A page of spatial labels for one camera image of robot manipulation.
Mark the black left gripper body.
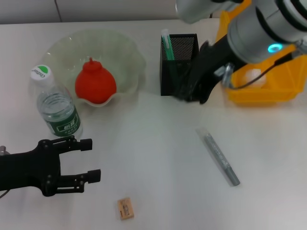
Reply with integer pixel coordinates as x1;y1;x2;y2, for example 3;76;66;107
0;140;60;197

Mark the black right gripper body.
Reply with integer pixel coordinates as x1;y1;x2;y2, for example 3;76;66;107
189;35;243;96

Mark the clear green-label water bottle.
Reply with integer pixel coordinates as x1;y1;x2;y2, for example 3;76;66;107
29;64;83;138

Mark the white paper ball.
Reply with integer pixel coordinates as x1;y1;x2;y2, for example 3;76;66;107
244;69;267;87

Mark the green pen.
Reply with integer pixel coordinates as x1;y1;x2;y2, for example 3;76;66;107
161;29;176;62

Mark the tan eraser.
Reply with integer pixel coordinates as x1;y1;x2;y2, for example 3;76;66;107
117;197;135;221

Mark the grey marker pen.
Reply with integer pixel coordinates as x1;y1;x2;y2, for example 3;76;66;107
196;128;241;187

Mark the black mesh pen holder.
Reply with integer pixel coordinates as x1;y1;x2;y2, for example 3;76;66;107
160;33;201;96

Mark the orange fruit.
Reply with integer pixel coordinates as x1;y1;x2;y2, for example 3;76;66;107
74;57;118;104

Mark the translucent wavy fruit plate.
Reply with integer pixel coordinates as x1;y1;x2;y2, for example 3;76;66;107
43;30;146;108

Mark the yellow plastic storage bin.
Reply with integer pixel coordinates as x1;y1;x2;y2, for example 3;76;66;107
215;4;307;105

